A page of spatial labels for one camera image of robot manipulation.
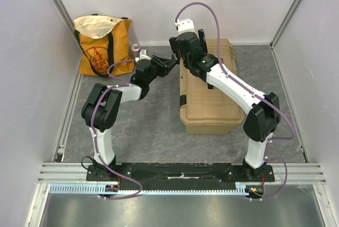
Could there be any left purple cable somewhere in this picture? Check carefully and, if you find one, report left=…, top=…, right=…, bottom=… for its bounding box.
left=90, top=58, right=144, bottom=200

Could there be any slotted cable duct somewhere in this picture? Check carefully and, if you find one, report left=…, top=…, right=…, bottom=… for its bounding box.
left=50, top=184, right=262, bottom=196

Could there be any energy drink can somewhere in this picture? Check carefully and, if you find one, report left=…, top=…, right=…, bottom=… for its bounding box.
left=130, top=44, right=141, bottom=59

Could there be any yellow tote bag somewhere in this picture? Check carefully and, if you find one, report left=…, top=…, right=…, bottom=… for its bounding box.
left=73, top=14, right=135, bottom=77

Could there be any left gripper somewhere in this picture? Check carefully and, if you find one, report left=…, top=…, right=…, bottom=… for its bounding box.
left=147, top=55, right=177, bottom=85

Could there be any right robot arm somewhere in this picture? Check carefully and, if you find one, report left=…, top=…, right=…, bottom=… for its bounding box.
left=169, top=30, right=281, bottom=181

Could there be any tan plastic tool box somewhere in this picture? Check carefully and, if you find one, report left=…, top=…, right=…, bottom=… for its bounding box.
left=177, top=38, right=245, bottom=135

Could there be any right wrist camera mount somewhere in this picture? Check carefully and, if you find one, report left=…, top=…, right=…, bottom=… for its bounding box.
left=175, top=18, right=195, bottom=35

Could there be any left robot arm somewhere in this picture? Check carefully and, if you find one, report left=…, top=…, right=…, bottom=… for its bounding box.
left=81, top=54, right=179, bottom=181

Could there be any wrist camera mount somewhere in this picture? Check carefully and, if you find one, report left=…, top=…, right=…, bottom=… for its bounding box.
left=175, top=18, right=195, bottom=35
left=133, top=49, right=151, bottom=63

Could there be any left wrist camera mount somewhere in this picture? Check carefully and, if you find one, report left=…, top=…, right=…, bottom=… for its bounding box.
left=133, top=49, right=151, bottom=63

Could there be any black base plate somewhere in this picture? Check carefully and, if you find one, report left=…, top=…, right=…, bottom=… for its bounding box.
left=86, top=162, right=275, bottom=184

